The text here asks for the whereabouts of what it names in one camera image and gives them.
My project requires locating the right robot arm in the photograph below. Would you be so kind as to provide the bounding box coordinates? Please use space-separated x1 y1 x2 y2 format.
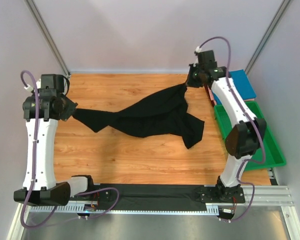
186 47 267 201

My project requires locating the pink folded t-shirt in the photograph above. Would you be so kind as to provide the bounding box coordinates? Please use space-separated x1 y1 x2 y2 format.
204 85 257 107

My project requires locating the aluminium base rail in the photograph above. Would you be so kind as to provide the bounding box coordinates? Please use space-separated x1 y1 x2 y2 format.
19 184 295 207

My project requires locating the left aluminium frame post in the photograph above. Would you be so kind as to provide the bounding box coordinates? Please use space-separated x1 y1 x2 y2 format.
24 0 71 76

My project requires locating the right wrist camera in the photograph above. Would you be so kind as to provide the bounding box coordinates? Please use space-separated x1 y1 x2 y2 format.
194 46 202 56

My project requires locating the dark red folded t-shirt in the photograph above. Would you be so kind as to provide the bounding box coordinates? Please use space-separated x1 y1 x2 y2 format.
204 84 215 107

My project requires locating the right aluminium frame post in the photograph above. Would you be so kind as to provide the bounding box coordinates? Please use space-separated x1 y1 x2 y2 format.
244 0 293 75

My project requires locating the blue folded t-shirt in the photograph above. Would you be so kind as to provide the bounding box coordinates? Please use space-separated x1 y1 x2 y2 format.
213 69 257 105

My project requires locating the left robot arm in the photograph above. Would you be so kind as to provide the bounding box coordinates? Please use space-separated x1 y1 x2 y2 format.
13 74 93 206

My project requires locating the black t-shirt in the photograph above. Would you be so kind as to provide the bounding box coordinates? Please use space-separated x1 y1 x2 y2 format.
72 83 205 149

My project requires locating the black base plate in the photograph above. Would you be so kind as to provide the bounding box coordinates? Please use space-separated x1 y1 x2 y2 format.
74 183 246 212

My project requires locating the aluminium frame post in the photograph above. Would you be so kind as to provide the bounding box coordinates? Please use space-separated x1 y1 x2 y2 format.
244 0 293 75
24 0 71 76

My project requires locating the slotted cable duct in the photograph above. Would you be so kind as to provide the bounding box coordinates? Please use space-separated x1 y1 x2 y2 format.
29 202 235 215

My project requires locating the green plastic tray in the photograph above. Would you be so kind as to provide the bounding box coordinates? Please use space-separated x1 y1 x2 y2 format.
213 104 287 172

